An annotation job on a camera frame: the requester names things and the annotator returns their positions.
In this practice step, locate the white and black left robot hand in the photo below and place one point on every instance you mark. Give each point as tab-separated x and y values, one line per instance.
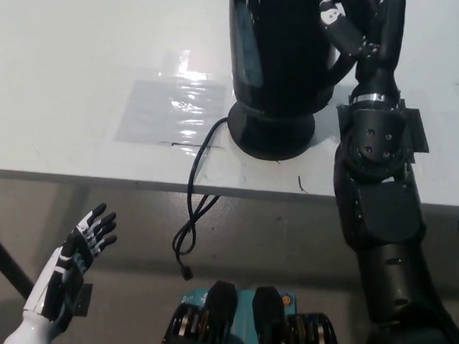
57	278

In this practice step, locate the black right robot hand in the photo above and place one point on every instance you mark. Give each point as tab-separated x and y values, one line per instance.
390	33

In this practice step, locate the black electric kettle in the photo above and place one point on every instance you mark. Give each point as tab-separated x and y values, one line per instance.
279	58

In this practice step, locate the black tape patch on desk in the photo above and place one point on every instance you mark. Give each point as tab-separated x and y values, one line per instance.
418	129

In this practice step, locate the black round kettle base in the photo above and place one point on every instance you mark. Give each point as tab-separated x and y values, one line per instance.
270	141

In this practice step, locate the black tape patch on floor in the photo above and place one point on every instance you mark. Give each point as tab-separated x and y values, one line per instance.
84	299

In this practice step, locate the black diagonal table leg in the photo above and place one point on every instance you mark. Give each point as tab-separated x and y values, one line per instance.
2	249

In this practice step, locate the clear plastic sheet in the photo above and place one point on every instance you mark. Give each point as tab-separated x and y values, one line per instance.
151	112

